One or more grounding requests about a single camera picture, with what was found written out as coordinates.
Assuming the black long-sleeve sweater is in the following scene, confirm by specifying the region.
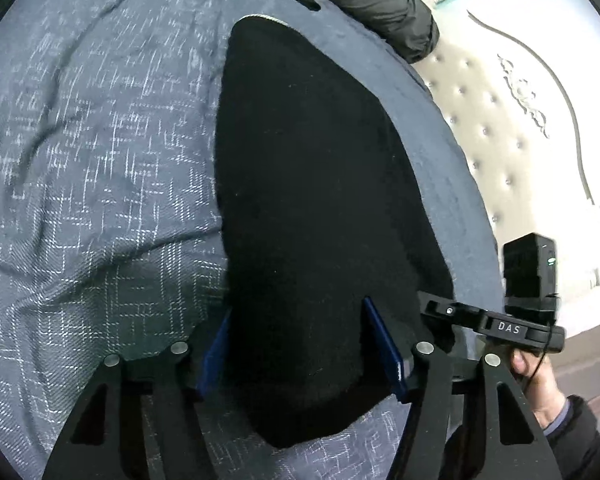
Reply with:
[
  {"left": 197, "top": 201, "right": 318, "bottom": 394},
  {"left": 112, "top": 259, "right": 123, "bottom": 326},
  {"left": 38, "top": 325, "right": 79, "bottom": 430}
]
[{"left": 215, "top": 16, "right": 453, "bottom": 448}]

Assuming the dark jacket right forearm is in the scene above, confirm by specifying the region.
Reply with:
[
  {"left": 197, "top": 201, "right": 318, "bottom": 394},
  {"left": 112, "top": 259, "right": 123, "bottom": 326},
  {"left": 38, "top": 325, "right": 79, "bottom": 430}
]
[{"left": 543, "top": 396, "right": 600, "bottom": 480}]

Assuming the person's right hand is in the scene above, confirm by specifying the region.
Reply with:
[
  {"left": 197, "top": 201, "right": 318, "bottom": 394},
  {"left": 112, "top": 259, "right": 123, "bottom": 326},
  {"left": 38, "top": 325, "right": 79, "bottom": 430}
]
[{"left": 509, "top": 349, "right": 568, "bottom": 432}]

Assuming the cream tufted headboard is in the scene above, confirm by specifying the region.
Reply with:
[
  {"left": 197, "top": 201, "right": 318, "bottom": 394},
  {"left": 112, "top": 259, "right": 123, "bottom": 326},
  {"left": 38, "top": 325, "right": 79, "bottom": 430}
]
[{"left": 415, "top": 6, "right": 600, "bottom": 337}]

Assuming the dark grey rolled duvet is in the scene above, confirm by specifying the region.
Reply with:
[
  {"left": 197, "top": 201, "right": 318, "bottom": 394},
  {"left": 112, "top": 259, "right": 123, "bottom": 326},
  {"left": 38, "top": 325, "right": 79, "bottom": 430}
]
[{"left": 329, "top": 0, "right": 440, "bottom": 64}]

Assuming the black camera box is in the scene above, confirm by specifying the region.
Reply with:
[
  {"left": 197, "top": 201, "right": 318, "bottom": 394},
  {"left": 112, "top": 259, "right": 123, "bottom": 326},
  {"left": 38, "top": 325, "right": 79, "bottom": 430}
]
[{"left": 503, "top": 233, "right": 559, "bottom": 326}]

